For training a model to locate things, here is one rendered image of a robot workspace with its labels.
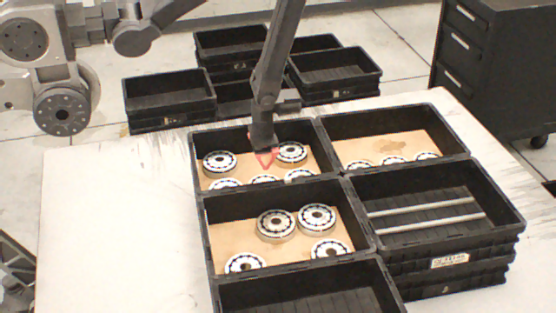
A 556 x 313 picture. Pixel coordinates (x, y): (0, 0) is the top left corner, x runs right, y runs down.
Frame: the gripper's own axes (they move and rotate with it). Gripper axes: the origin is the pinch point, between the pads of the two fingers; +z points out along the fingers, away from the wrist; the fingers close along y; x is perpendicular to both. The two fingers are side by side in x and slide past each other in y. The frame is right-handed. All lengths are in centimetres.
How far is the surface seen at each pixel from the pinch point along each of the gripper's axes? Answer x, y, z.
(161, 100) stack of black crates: 25, 115, 47
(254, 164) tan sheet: 0.2, 13.7, 11.9
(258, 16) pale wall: -60, 295, 91
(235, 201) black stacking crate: 9.8, -9.6, 4.7
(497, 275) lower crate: -56, -39, 20
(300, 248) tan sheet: -4.3, -23.9, 11.7
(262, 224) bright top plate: 3.9, -16.1, 8.7
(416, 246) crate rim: -28.9, -39.0, 1.9
